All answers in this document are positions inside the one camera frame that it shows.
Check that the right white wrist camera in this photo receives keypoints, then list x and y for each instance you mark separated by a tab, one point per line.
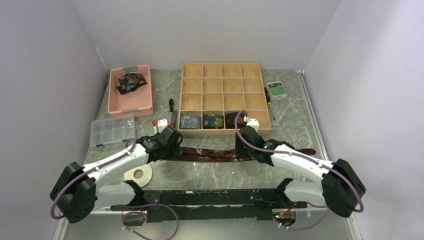
252	122

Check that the blue grey rolled tie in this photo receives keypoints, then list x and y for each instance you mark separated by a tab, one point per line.
190	122

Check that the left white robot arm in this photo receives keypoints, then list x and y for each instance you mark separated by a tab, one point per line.
81	189

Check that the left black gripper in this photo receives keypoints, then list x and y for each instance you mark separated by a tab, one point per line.
175	150

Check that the clear plastic screw box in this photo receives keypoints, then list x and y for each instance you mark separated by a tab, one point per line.
111	130

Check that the aluminium rail at right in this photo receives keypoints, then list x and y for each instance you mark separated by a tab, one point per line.
312	115

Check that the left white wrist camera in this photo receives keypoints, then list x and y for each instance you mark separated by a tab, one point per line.
159	125

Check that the blue red screwdriver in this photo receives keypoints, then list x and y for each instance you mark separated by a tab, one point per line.
174	118

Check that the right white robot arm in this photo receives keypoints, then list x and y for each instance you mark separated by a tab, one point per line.
333	184

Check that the dark red floral tie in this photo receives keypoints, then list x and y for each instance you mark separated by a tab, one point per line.
191	154

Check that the green white small box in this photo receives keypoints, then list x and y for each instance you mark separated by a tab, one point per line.
276	91

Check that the wooden compartment tray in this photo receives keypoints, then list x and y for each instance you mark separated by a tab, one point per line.
219	88

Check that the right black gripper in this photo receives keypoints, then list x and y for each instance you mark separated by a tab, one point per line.
239	149

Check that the thin black yellow screwdriver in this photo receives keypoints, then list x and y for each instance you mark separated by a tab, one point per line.
268	101

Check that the navy yellow rolled tie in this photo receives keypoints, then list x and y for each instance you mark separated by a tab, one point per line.
213	121

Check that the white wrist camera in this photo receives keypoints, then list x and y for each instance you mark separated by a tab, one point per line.
159	125
252	122

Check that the white tape roll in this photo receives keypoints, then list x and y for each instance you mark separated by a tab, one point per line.
142	175

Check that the black orange rolled tie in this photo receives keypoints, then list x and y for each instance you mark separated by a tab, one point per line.
231	119

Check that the black floral tie in basket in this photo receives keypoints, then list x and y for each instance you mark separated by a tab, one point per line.
130	82

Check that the pink plastic basket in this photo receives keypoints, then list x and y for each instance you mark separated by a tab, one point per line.
138	103

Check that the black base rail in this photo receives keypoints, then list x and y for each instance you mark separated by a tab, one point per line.
257	203

